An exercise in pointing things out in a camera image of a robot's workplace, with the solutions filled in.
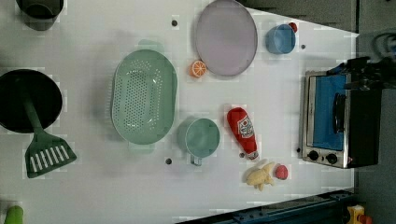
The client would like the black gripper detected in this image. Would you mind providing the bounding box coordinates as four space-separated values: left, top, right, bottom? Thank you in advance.
326 57 396 91

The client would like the black toaster oven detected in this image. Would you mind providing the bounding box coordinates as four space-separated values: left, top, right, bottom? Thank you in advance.
302 71 382 169

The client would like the red toy strawberry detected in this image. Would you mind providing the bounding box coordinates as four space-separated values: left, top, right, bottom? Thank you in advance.
289 22 298 33

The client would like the blue cup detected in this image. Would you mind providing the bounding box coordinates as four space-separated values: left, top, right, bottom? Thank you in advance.
265 24 296 54

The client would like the pink toy lychee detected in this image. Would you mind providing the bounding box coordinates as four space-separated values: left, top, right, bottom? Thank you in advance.
275 165 289 180

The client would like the red ketchup bottle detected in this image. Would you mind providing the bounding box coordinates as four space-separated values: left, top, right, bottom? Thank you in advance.
227 107 259 161

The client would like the lilac oval plate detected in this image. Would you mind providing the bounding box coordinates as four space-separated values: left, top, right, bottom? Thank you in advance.
195 0 258 76

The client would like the peeled toy banana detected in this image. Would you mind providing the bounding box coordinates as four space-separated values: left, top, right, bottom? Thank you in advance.
246 161 275 191

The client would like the toy orange slice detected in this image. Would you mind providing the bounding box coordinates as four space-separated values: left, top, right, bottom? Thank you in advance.
190 61 206 78

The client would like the green mug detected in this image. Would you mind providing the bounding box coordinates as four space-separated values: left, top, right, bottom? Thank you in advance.
177 118 220 166

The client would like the green perforated colander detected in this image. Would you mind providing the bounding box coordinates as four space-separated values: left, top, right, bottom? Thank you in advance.
111 39 177 154

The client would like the black round pot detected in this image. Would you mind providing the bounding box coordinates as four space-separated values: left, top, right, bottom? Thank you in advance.
0 68 64 134

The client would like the green slotted spatula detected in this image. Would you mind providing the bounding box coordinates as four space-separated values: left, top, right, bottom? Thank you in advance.
23 97 77 178

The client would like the dark cylindrical cup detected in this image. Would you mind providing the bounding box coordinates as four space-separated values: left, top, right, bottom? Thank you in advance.
16 0 64 31

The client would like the light green bottle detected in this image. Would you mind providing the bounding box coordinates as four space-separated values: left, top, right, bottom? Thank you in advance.
4 205 24 224

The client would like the blue metal frame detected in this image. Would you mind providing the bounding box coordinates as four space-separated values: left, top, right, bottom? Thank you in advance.
179 190 356 224

